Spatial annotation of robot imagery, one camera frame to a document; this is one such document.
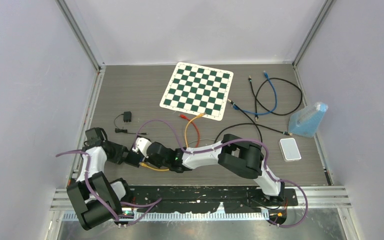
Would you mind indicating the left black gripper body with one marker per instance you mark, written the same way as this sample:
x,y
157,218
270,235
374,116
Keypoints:
x,y
116,152

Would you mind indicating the white router box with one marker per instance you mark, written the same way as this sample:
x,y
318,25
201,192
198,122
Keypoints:
x,y
289,149

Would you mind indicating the black network switch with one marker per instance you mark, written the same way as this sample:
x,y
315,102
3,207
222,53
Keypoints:
x,y
134,158

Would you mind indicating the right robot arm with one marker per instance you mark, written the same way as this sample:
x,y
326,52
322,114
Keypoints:
x,y
245,157

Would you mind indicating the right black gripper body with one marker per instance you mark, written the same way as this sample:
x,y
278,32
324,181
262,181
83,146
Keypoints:
x,y
148,160

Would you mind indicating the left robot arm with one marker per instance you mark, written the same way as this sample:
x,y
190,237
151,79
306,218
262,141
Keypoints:
x,y
94,199

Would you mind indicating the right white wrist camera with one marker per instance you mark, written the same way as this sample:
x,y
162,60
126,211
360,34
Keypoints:
x,y
141,145

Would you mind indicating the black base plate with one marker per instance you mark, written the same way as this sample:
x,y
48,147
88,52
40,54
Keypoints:
x,y
207,199

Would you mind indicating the black power adapter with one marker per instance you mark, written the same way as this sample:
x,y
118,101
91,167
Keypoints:
x,y
126,118

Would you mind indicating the green white chessboard mat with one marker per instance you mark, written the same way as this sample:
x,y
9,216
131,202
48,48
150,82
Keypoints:
x,y
195,89

